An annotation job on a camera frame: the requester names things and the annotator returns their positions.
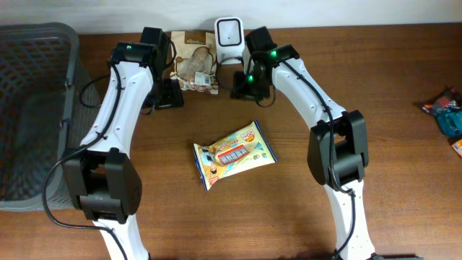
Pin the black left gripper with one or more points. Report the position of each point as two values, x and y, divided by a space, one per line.
170 96

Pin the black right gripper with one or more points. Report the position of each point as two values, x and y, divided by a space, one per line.
242 90

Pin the beige brown cookie pouch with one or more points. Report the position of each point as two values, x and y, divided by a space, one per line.
195 61

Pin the yellow blue snack bag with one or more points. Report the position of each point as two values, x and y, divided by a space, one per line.
245 149

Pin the black red snack packet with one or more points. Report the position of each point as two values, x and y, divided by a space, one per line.
448 100

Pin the teal mouthwash bottle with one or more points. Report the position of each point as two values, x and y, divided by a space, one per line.
450 123

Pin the orange tissue pack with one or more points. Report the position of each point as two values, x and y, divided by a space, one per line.
457 146

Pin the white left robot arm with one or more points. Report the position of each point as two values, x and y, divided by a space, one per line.
102 181

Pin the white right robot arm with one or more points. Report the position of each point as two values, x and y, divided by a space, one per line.
337 147

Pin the white barcode scanner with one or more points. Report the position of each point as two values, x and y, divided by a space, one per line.
229 37

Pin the grey plastic mesh basket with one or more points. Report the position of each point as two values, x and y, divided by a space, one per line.
47 107

